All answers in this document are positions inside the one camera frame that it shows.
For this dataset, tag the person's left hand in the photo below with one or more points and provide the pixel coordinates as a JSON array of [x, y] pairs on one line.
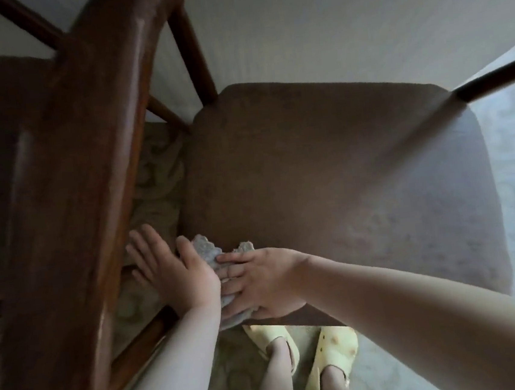
[[184, 279]]

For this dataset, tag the person's right hand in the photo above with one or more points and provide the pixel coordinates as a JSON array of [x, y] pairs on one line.
[[273, 284]]

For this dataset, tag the person's left thumb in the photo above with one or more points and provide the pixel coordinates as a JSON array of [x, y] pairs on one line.
[[186, 248]]

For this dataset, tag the person's left little finger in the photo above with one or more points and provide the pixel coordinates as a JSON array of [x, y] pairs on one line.
[[144, 280]]

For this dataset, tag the person's right thumb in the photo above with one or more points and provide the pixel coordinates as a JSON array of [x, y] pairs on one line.
[[236, 258]]

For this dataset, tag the person's right middle finger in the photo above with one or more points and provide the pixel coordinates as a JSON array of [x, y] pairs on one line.
[[233, 288]]

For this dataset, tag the person's left middle finger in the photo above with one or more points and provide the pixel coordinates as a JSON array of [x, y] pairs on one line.
[[144, 251]]

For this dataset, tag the grey-blue cleaning cloth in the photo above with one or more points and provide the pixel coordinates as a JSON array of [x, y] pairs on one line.
[[206, 254]]

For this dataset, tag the person's left forearm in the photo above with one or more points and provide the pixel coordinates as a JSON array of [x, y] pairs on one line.
[[174, 368]]

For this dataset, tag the person's right forearm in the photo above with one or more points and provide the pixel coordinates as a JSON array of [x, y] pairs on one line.
[[433, 321]]

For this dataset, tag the pale yellow clog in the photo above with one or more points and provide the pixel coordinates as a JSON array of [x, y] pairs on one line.
[[271, 334], [333, 346]]

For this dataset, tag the person's left leg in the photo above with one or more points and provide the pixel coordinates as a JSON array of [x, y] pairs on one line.
[[273, 381]]

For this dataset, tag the person's leg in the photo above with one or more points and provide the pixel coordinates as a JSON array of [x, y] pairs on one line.
[[337, 389], [273, 381]]

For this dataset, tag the wooden chair with brown seat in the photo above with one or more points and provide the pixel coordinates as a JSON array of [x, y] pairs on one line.
[[328, 172]]

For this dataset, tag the person's right leg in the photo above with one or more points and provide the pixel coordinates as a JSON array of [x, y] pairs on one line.
[[337, 389]]

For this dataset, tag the dark wooden furniture leg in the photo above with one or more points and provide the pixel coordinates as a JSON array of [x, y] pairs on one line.
[[496, 79]]

